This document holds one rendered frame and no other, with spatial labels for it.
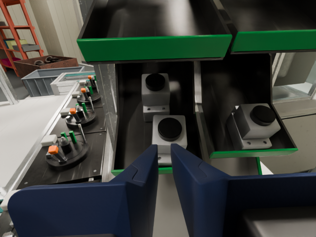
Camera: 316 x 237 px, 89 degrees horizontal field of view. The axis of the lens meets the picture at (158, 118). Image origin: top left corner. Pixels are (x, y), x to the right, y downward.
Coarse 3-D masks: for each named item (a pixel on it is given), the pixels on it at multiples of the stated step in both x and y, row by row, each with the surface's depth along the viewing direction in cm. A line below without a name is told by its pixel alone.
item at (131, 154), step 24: (120, 72) 29; (144, 72) 36; (168, 72) 35; (192, 72) 27; (120, 96) 28; (192, 96) 27; (120, 120) 27; (192, 120) 28; (120, 144) 26; (144, 144) 26; (192, 144) 26; (120, 168) 24; (168, 168) 22
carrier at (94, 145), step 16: (80, 128) 57; (48, 144) 63; (64, 144) 55; (80, 144) 60; (96, 144) 63; (48, 160) 54; (64, 160) 52; (80, 160) 55; (96, 160) 56; (32, 176) 51; (48, 176) 50; (64, 176) 50; (80, 176) 50; (96, 176) 50
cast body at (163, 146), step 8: (160, 120) 21; (168, 120) 20; (176, 120) 20; (184, 120) 21; (152, 128) 21; (160, 128) 20; (168, 128) 20; (176, 128) 20; (184, 128) 21; (152, 136) 20; (160, 136) 20; (168, 136) 19; (176, 136) 19; (184, 136) 20; (160, 144) 20; (168, 144) 19; (184, 144) 19; (160, 152) 21; (168, 152) 21; (160, 160) 21; (168, 160) 21
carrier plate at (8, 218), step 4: (96, 180) 49; (100, 180) 49; (4, 212) 41; (0, 216) 40; (4, 216) 40; (8, 216) 40; (0, 220) 40; (4, 220) 40; (8, 220) 39; (0, 224) 39; (4, 224) 39; (8, 224) 39; (0, 228) 38; (4, 228) 38; (0, 232) 37; (4, 232) 37; (0, 236) 37
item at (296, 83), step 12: (300, 60) 99; (312, 60) 100; (288, 72) 101; (300, 72) 103; (312, 72) 105; (276, 84) 104; (288, 84) 106; (300, 84) 108; (312, 84) 111; (276, 96) 110; (288, 96) 112; (300, 96) 114
